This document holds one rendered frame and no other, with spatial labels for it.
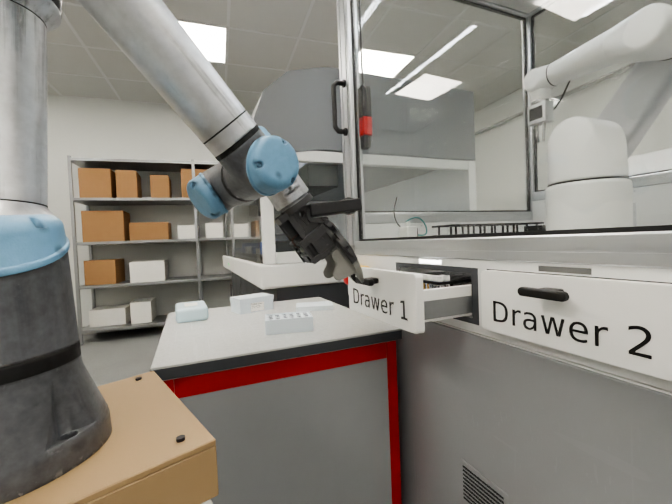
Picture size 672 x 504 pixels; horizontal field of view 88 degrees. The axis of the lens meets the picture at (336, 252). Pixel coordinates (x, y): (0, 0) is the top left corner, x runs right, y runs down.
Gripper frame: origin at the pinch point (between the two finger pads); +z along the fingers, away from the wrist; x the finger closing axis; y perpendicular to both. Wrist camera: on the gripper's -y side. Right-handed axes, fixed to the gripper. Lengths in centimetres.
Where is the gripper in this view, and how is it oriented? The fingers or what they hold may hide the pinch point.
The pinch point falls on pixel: (357, 274)
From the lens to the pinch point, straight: 74.3
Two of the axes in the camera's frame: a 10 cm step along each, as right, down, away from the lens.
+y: -7.3, 6.1, -3.0
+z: 5.6, 7.9, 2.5
